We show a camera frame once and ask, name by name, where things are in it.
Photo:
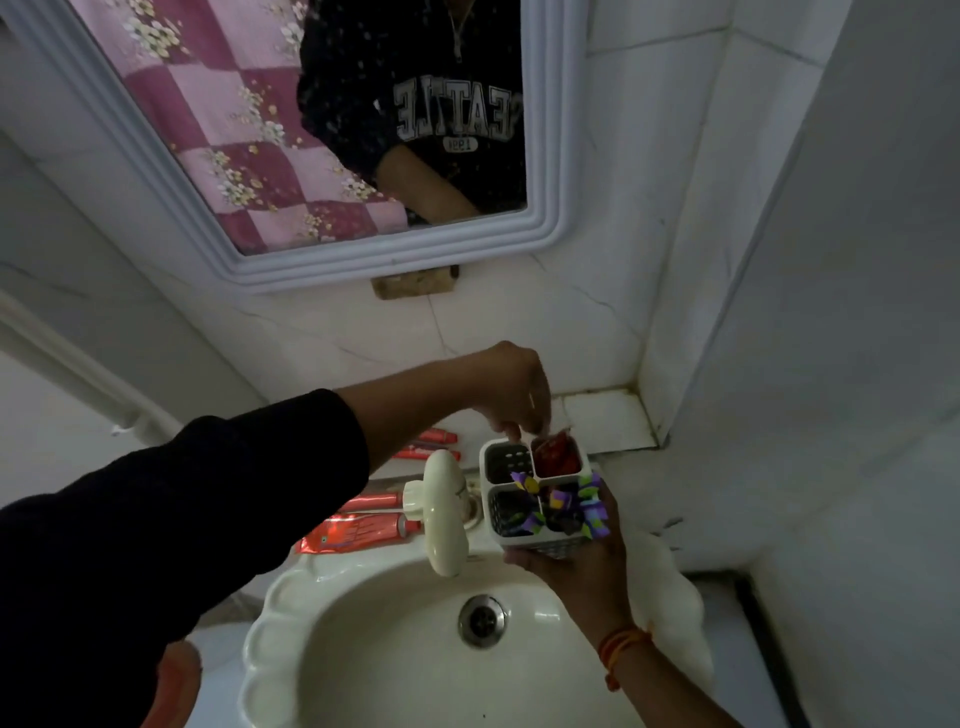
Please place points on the person's left hand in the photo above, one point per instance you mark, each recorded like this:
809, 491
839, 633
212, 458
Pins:
506, 379

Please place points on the person's right hand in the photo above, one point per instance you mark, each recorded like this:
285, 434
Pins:
592, 581

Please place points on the person's left fingers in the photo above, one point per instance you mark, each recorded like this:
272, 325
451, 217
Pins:
538, 414

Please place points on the person's right thumb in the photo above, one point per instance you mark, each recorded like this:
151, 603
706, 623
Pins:
613, 525

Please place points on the red sachet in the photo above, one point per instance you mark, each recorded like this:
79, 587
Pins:
556, 457

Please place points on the white plastic organizer caddy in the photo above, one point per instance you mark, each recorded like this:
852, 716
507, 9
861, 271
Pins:
501, 461

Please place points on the person's left forearm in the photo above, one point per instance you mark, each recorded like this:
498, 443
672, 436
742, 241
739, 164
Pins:
405, 409

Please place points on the person's right forearm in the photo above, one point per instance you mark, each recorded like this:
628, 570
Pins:
664, 690

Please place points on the white plastic faucet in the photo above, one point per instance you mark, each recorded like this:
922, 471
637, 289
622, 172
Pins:
444, 510

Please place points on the metal sink drain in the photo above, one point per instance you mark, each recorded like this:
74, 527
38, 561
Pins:
483, 621

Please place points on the small wooden block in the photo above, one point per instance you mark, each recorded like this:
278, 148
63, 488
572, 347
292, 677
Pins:
415, 282

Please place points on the large orange toothpaste tube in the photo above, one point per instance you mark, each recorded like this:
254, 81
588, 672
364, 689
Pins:
352, 534

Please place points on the white ceramic sink basin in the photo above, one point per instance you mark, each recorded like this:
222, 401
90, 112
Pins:
390, 660

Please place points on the orange plastic container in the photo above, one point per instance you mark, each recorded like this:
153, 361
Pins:
174, 686

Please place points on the white framed wall mirror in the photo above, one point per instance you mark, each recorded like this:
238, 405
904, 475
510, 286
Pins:
225, 135

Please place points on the white wall pipe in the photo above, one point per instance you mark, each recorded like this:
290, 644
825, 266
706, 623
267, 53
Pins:
82, 360

